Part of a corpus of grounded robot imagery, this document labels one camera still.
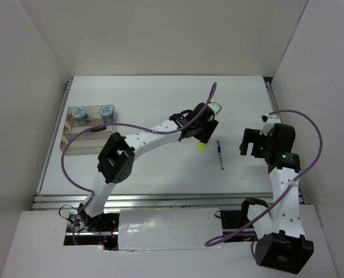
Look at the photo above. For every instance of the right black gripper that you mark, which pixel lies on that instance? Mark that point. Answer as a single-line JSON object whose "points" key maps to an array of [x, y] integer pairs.
{"points": [[251, 135]]}

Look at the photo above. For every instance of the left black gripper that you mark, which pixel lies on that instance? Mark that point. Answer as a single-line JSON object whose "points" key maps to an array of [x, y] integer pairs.
{"points": [[204, 136]]}

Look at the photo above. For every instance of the yellow highlighter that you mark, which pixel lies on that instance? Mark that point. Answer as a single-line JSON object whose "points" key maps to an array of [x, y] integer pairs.
{"points": [[202, 146]]}

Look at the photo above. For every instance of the blue pen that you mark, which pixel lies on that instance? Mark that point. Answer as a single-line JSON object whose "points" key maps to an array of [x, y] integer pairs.
{"points": [[219, 154]]}

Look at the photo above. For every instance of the blue jar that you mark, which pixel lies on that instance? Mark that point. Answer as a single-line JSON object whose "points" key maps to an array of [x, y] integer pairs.
{"points": [[107, 112], [79, 113]]}

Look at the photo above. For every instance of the purple highlighter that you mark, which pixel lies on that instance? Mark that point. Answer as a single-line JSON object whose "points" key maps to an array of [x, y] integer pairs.
{"points": [[96, 129]]}

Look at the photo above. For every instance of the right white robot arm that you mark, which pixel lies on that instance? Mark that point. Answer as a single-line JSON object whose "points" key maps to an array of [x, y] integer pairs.
{"points": [[281, 239]]}

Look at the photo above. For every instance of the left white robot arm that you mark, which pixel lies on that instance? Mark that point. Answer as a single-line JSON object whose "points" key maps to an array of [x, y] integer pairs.
{"points": [[115, 161]]}

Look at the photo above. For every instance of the white foil front cover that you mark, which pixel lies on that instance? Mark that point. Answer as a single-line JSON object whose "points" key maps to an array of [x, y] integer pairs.
{"points": [[167, 229]]}

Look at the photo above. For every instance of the clear tiered organizer tray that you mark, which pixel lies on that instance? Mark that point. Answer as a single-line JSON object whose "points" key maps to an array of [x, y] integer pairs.
{"points": [[75, 140]]}

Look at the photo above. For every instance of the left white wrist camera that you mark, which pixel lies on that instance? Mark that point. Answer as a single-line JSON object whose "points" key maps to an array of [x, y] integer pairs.
{"points": [[216, 107]]}

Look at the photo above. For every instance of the aluminium table frame rail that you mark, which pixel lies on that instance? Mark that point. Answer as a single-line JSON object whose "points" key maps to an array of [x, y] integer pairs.
{"points": [[178, 174]]}

